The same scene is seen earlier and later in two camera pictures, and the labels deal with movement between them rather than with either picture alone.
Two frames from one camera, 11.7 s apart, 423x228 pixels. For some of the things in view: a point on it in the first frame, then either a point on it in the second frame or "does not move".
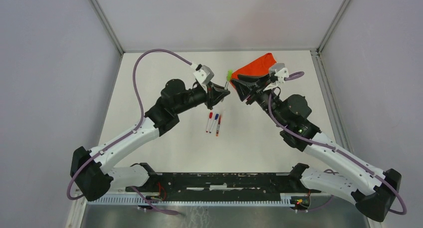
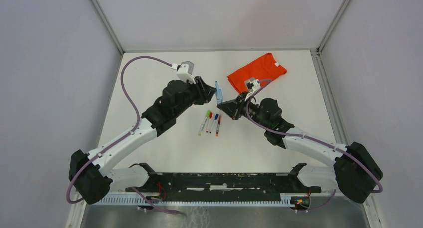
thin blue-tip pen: (216, 116) does not move
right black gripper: (244, 88) → (231, 107)
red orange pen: (218, 125) does not move
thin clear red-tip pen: (208, 125) does not move
